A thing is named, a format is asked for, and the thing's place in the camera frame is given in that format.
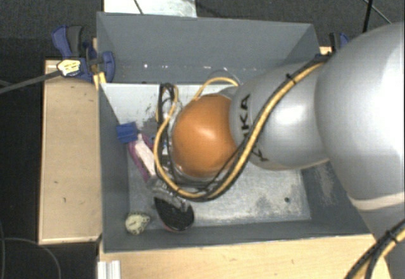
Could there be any black round brush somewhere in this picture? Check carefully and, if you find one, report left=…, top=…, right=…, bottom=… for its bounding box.
left=153, top=196, right=195, bottom=232

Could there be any purple and white packet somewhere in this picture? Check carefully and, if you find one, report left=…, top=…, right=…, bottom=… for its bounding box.
left=127, top=133, right=157, bottom=183

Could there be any cream speckled toy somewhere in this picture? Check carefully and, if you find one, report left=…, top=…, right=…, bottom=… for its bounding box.
left=125, top=212, right=151, bottom=235

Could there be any blue sponge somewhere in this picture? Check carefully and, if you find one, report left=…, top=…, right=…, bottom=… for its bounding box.
left=115, top=121, right=139, bottom=144

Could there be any pale wood flat board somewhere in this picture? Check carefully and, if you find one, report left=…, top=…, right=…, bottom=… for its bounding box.
left=37, top=59, right=104, bottom=245

